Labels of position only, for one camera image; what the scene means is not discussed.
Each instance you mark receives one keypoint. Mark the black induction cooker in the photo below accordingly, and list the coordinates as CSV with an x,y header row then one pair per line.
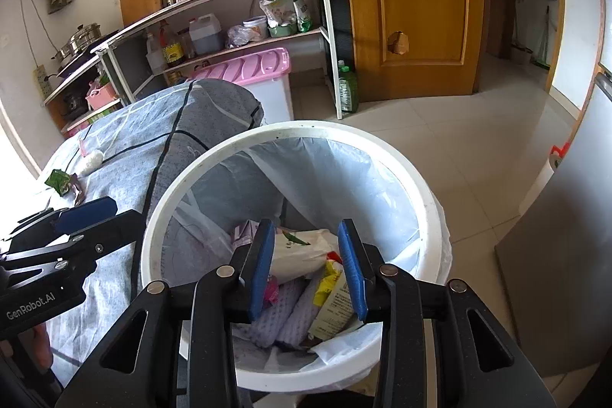
x,y
79,61

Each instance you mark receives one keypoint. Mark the crumpled clear plastic bag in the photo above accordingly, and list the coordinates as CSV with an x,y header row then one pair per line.
x,y
238,37

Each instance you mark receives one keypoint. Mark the wooden door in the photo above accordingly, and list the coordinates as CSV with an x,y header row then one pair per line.
x,y
420,6

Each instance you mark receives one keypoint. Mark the black rice cooker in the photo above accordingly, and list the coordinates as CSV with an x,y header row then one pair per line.
x,y
75,104

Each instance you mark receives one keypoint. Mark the person's left hand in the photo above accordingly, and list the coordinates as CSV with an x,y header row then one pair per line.
x,y
43,348

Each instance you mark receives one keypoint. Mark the brown liquid jug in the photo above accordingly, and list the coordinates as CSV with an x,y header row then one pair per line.
x,y
206,36

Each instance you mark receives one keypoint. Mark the steel steamer pot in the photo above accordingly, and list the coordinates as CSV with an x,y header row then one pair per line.
x,y
81,40

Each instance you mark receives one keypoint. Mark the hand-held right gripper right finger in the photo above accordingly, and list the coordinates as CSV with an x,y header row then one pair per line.
x,y
351,274

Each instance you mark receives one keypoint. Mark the green plastic bottle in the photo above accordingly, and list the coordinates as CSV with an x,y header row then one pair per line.
x,y
347,90

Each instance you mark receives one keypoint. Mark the pink lid storage box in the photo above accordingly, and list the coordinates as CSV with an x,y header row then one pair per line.
x,y
248,68

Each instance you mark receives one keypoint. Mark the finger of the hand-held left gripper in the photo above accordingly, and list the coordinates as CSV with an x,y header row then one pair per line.
x,y
114,229
86,213

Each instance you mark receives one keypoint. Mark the orange plastic clip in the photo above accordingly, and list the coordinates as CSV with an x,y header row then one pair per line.
x,y
560,150

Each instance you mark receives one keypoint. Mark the beige bag with green leaf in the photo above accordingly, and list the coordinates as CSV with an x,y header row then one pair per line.
x,y
299,252

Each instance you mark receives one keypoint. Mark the white crumpled tissue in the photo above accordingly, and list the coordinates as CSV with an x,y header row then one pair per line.
x,y
91,163

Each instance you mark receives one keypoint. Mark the white plastic tub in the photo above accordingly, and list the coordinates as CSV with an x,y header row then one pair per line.
x,y
256,29

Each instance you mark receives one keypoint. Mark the translucent bin liner bag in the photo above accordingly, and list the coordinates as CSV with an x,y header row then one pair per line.
x,y
382,197

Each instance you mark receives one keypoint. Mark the small pink wrapper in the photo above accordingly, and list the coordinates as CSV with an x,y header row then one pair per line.
x,y
272,293

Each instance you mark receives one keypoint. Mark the white plastic bin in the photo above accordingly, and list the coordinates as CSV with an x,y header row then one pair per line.
x,y
296,131

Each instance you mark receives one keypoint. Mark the green bowl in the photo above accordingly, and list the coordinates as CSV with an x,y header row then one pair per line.
x,y
282,31

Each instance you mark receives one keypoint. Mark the yellow cooking oil bottle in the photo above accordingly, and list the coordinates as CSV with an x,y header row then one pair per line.
x,y
176,78

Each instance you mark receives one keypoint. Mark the green snack wrapper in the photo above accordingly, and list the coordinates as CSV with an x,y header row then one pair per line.
x,y
60,182

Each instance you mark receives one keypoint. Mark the white power strip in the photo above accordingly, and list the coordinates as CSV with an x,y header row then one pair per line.
x,y
41,80

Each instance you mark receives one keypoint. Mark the grey refrigerator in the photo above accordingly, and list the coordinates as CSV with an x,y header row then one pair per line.
x,y
564,245

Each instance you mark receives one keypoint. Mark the wooden door knob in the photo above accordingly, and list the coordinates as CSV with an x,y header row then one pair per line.
x,y
399,42

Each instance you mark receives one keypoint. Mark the green standing packet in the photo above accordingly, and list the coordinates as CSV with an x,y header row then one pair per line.
x,y
302,13

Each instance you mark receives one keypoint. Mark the yellow white packet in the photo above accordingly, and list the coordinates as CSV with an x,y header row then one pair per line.
x,y
332,307

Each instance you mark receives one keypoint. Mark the pink plastic basket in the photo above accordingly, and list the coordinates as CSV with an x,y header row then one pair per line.
x,y
101,96

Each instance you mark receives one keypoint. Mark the white food bag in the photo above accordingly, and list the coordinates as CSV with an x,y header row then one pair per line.
x,y
276,9

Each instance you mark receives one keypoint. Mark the red cap sauce bottle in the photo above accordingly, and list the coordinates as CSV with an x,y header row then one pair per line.
x,y
172,49

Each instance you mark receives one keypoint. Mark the clear plastic bottle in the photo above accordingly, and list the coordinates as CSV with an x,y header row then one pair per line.
x,y
154,56

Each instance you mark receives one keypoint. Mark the green carton box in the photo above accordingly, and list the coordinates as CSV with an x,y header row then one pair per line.
x,y
103,115

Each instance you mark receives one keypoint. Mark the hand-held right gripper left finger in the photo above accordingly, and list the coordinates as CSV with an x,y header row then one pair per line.
x,y
263,269

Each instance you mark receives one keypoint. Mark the low grey shelf rack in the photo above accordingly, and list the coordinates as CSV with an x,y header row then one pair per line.
x,y
71,80

